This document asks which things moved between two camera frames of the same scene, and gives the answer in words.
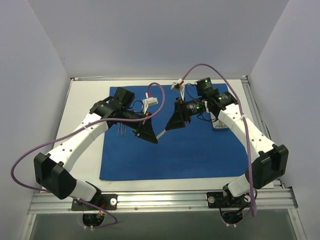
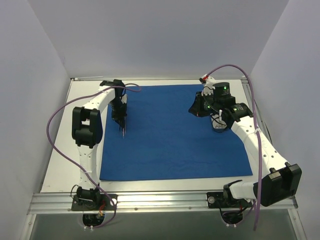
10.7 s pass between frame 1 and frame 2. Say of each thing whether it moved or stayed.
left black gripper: moved
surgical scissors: stayed
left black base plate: stayed
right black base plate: stayed
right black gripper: moved
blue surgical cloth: moved
